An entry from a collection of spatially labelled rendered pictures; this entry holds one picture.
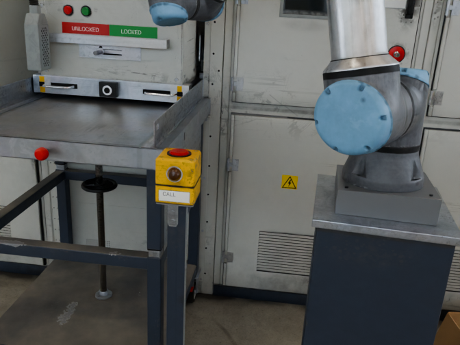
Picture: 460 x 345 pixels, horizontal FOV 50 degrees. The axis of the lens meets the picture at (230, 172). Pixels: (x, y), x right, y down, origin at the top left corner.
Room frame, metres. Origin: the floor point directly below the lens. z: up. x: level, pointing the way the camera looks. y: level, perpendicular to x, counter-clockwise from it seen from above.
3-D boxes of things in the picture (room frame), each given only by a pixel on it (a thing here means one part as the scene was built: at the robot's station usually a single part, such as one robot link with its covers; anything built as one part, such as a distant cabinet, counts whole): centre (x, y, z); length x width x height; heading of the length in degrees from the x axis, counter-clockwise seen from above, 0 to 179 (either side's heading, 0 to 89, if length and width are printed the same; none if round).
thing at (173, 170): (0.92, 0.11, 0.87); 0.03 x 0.01 x 0.03; 84
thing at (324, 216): (1.14, -0.38, 0.74); 0.32 x 0.32 x 0.02; 79
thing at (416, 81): (1.14, -0.36, 0.99); 0.17 x 0.15 x 0.18; 146
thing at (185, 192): (0.97, 0.11, 0.85); 0.08 x 0.08 x 0.10; 84
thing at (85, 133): (1.53, 0.43, 0.82); 0.68 x 0.62 x 0.06; 174
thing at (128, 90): (1.69, 0.42, 0.90); 0.54 x 0.05 x 0.06; 84
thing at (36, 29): (1.62, 0.63, 1.04); 0.08 x 0.05 x 0.17; 174
